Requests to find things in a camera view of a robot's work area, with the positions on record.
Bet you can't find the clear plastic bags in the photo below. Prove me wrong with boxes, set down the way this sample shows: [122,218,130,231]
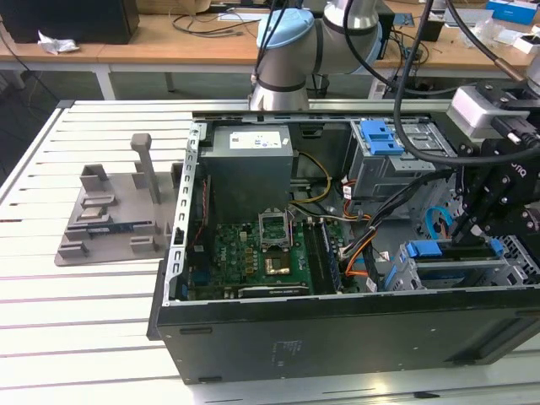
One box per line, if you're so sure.
[459,19,507,50]

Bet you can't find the black RAM slot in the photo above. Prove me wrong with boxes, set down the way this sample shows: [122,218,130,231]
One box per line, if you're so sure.
[312,222,337,295]
[303,222,325,295]

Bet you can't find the red and black wire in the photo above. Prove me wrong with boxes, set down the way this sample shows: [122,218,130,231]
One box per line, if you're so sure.
[189,175,212,254]

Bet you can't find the black graphics card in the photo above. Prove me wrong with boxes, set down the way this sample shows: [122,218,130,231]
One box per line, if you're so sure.
[223,283,311,300]

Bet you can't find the black cable bundle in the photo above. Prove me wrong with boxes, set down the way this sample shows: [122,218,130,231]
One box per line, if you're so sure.
[337,167,459,259]

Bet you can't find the installed RAM stick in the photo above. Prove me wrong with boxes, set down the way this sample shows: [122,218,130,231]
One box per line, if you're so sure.
[320,221,343,293]

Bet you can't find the crumpled white paper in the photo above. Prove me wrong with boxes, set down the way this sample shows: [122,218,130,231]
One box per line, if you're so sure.
[36,29,81,56]

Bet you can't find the black open PC case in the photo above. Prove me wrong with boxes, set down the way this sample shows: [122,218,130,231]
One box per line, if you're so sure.
[145,110,540,386]

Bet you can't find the grey parts rack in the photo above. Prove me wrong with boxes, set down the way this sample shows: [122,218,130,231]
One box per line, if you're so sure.
[53,132,186,267]

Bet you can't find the black camera cable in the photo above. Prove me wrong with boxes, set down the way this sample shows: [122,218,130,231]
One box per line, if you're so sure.
[391,0,459,166]

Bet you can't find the white box with black item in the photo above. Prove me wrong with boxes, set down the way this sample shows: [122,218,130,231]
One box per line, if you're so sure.
[514,33,540,56]

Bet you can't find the green motherboard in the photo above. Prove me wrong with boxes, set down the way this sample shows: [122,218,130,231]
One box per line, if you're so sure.
[187,206,364,296]

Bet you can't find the grey power supply unit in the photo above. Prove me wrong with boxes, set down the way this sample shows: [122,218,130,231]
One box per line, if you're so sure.
[198,125,294,212]

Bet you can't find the blue wire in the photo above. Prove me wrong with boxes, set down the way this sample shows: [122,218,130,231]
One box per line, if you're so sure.
[424,205,451,242]

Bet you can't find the blue and white box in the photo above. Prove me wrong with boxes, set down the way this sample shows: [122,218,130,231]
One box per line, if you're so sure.
[484,0,540,26]

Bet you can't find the thin metal locking lever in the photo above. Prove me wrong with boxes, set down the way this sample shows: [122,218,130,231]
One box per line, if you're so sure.
[286,206,296,250]

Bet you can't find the orange wire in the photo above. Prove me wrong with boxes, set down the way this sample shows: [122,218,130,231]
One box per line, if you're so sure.
[345,243,381,278]

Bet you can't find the wooden desk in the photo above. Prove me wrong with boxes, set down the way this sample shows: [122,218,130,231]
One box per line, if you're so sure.
[0,12,261,102]
[375,0,540,97]

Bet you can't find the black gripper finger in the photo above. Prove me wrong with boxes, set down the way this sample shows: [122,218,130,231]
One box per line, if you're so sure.
[453,143,493,246]
[463,176,540,250]

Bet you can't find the grey metal drive cage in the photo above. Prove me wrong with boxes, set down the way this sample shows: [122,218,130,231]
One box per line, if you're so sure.
[345,120,461,212]

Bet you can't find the blue plastic drive latch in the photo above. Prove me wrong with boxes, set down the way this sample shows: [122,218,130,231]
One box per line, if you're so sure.
[360,120,404,156]

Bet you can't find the grey metal disk bay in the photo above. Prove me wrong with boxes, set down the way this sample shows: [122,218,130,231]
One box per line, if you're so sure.
[386,238,531,292]

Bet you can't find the black desk cable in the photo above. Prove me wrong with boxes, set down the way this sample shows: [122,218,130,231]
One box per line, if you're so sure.
[168,6,248,40]

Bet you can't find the CPU socket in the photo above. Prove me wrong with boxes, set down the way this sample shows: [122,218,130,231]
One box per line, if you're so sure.
[263,251,295,278]

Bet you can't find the blue RAM stick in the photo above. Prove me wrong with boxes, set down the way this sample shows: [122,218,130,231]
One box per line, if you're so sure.
[86,224,138,235]

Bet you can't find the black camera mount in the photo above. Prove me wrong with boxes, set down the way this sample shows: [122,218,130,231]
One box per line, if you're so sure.
[476,82,540,109]

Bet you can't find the small black box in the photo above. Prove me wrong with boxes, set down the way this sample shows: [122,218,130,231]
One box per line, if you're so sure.
[419,16,446,42]

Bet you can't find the black connector with orange wires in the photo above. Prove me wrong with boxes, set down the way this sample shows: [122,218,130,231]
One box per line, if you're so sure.
[434,210,456,240]

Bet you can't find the flat grey box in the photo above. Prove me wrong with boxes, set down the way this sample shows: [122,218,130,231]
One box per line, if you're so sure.
[442,8,494,29]

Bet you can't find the yellow and black wires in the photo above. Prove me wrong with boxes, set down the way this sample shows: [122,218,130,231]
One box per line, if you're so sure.
[290,150,332,208]

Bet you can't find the hard disk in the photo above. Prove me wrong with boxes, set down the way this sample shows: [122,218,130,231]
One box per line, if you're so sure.
[381,238,505,292]

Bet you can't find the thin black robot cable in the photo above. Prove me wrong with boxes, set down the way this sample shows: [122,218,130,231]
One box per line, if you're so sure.
[251,0,290,84]

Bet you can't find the grey wire bundle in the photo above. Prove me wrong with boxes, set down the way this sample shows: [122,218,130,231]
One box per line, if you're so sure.
[289,202,372,224]

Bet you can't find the white sheet on desk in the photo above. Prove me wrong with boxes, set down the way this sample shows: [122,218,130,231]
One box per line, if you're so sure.
[217,12,265,22]

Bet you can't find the thick black hose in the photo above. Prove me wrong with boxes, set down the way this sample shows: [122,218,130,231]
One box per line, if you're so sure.
[443,0,527,82]

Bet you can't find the large black computer box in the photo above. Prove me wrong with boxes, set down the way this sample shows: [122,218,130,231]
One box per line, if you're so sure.
[0,0,140,46]

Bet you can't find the metal socket cover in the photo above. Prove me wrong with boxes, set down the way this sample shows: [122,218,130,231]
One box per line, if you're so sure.
[257,208,291,251]

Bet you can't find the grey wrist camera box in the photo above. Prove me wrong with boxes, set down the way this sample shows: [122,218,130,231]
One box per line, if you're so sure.
[446,84,514,138]

